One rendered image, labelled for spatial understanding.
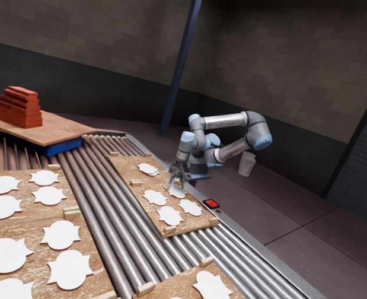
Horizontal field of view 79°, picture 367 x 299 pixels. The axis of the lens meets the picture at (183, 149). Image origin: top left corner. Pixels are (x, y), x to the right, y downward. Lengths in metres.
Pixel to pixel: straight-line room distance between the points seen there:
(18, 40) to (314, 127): 6.44
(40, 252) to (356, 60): 5.80
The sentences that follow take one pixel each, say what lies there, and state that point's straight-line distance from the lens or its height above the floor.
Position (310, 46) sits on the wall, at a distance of 6.32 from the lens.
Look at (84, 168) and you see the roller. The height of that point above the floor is 0.92.
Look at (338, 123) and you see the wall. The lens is 5.71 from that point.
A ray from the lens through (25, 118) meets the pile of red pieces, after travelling 1.62.
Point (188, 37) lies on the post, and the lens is 5.86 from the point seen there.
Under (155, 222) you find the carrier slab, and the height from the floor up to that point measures 0.94.
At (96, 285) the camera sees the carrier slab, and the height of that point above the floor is 0.94.
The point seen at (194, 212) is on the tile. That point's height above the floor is 0.94.
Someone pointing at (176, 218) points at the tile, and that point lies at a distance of 1.13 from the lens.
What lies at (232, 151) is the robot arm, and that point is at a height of 1.21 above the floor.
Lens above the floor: 1.58
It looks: 17 degrees down
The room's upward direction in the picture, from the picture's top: 16 degrees clockwise
